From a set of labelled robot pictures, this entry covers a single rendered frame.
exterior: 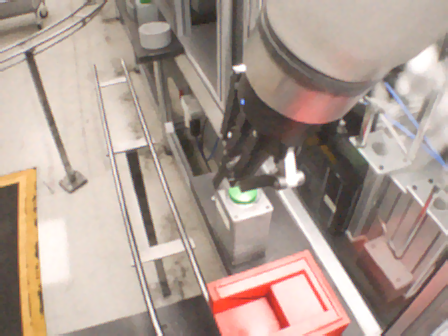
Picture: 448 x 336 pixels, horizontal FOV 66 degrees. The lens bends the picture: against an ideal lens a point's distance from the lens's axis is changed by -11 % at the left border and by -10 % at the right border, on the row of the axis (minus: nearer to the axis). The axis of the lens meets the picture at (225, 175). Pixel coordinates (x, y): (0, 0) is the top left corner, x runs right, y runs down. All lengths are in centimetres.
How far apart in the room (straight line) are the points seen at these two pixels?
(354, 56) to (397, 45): 2
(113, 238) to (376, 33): 170
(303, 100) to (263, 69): 3
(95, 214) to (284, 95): 173
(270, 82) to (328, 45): 6
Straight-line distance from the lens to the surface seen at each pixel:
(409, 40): 19
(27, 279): 182
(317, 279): 54
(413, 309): 46
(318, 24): 19
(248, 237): 55
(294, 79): 23
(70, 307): 169
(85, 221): 192
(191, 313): 82
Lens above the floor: 143
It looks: 46 degrees down
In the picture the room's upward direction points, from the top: straight up
